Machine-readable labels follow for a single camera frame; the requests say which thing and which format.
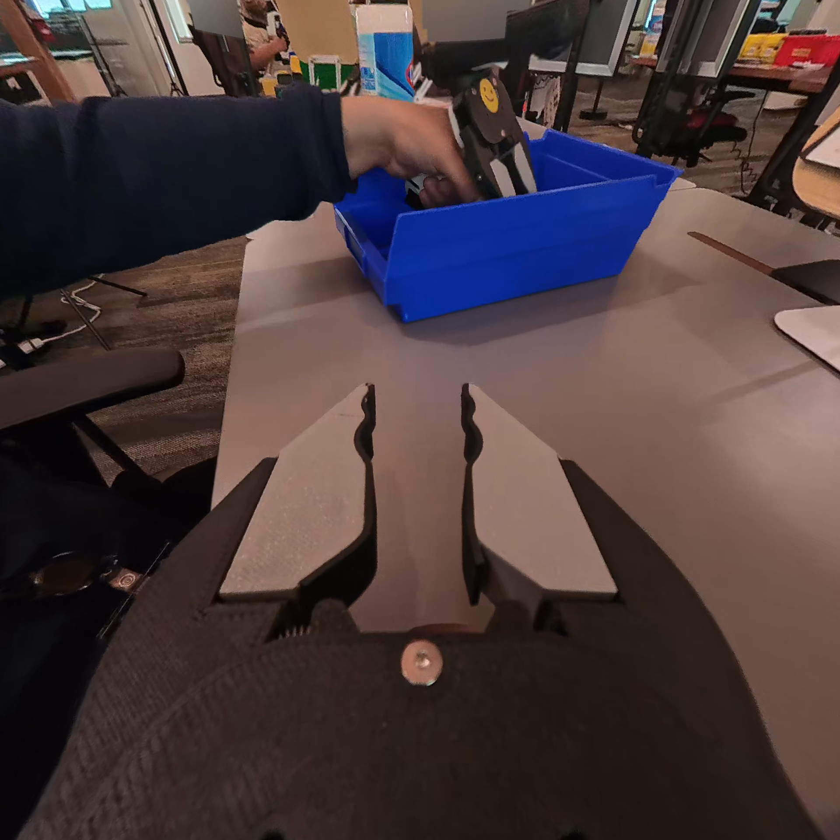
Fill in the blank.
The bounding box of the person's dark clothing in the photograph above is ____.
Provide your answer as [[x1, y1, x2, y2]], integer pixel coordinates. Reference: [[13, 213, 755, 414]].
[[0, 453, 217, 840]]

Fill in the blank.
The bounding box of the wooden support post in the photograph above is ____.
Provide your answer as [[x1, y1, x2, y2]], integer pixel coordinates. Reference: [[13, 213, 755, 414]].
[[0, 0, 76, 105]]

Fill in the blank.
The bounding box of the printed instruction sheet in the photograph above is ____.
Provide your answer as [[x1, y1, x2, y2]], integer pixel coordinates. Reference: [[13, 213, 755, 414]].
[[802, 121, 840, 170]]

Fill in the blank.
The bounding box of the wipes canister blue label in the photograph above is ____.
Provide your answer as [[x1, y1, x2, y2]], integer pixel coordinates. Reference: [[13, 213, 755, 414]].
[[354, 3, 416, 102]]

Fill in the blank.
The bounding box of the blue plastic bin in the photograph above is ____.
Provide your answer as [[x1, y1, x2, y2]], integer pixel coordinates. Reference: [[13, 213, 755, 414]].
[[333, 128, 683, 324]]

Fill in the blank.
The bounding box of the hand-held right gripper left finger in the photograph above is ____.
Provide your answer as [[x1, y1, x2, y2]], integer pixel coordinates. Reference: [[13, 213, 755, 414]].
[[218, 382, 379, 610]]

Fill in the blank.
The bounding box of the black mesh armrest chair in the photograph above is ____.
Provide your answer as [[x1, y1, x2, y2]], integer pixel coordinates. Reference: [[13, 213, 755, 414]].
[[0, 346, 217, 513]]

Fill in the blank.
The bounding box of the grey panel board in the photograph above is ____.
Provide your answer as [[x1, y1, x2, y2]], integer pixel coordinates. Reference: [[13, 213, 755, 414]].
[[656, 0, 765, 81], [576, 0, 641, 76]]

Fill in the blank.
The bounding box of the instruction sheet on stand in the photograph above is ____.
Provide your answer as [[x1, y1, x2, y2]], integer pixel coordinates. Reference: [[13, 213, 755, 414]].
[[774, 108, 840, 371]]

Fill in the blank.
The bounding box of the person's left hand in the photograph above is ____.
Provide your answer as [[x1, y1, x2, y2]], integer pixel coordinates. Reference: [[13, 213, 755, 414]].
[[341, 95, 483, 209]]

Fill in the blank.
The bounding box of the white floor cable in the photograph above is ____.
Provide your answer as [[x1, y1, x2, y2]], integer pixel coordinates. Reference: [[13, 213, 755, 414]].
[[13, 276, 106, 355]]

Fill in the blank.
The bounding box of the red black office chair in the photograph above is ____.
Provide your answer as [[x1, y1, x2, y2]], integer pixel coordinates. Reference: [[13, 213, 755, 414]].
[[633, 85, 749, 165]]

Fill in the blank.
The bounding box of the red storage bin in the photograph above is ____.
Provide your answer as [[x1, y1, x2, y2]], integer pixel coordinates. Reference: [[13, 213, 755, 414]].
[[774, 34, 840, 68]]

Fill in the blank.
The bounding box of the person's left forearm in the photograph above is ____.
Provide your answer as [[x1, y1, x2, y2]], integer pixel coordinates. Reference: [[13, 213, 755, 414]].
[[0, 84, 358, 296]]

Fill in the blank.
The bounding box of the yellow storage bin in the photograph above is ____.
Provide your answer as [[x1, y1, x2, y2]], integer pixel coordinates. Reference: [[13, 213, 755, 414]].
[[738, 33, 785, 64]]

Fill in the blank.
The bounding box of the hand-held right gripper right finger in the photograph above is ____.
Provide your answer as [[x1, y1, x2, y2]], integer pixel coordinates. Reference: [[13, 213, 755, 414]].
[[461, 382, 620, 608]]

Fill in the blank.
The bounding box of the black pad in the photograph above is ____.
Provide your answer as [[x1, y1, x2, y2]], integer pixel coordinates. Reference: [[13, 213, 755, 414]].
[[771, 260, 840, 306]]

